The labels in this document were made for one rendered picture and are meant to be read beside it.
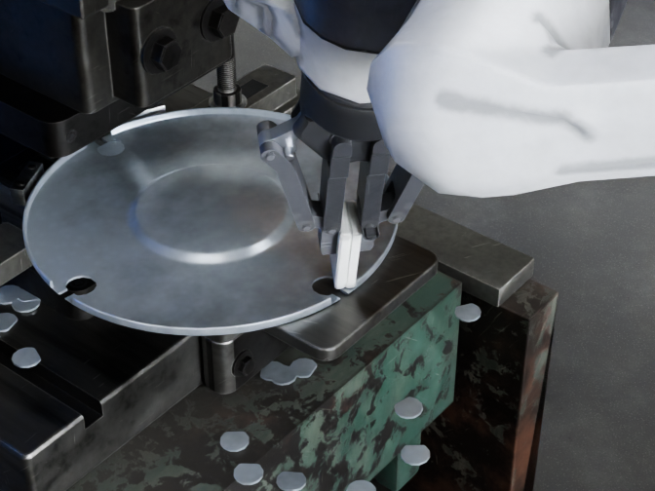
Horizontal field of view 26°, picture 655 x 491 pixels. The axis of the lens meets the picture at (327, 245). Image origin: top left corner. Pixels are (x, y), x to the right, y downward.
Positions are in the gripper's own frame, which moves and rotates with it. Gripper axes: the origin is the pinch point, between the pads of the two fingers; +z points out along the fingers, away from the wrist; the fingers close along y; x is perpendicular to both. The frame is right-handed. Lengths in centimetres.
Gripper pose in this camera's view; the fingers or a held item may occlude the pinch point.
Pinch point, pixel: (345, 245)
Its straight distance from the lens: 101.0
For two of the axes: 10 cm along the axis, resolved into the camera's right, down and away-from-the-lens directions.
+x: -1.3, -8.3, 5.4
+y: 9.9, -0.8, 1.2
